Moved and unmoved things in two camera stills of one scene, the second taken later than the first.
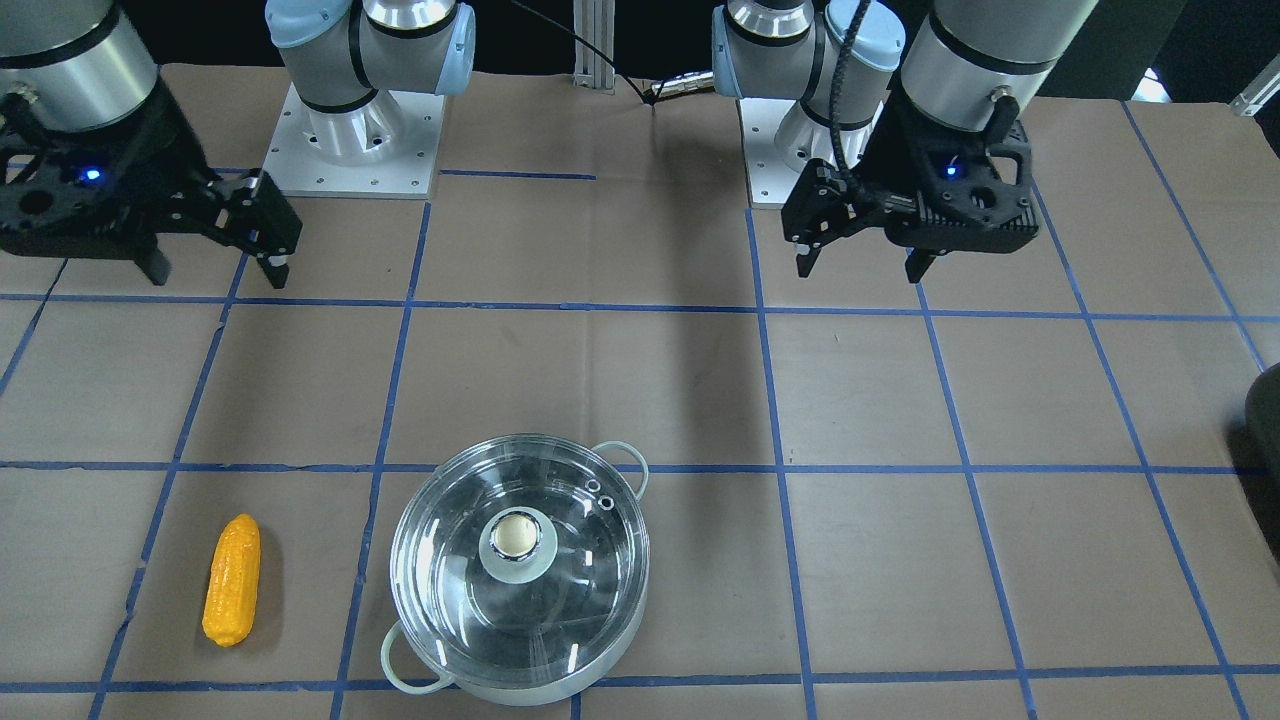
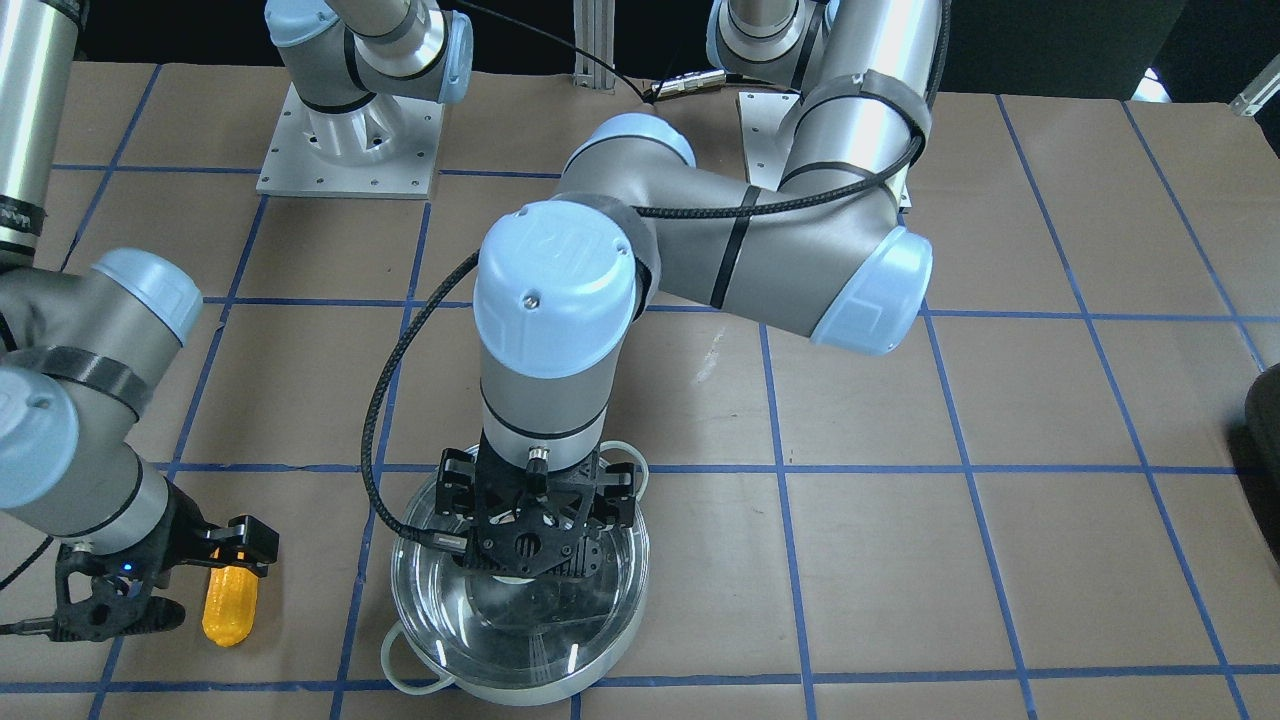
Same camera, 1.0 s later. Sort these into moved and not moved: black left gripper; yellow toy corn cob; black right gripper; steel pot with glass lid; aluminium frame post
Moved: black right gripper; black left gripper
Not moved: steel pot with glass lid; aluminium frame post; yellow toy corn cob
